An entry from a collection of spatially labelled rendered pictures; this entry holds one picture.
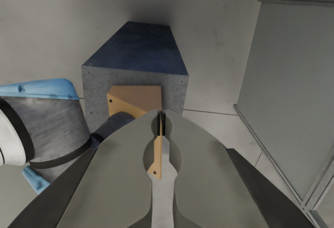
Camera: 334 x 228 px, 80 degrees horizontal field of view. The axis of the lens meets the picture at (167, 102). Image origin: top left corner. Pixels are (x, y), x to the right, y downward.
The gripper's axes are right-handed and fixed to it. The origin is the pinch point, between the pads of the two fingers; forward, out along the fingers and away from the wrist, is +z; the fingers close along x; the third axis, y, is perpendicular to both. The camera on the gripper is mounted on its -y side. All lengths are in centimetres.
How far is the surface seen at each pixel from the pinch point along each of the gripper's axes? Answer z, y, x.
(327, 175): 45, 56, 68
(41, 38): 142, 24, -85
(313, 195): 45, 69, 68
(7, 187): 98, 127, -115
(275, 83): 97, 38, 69
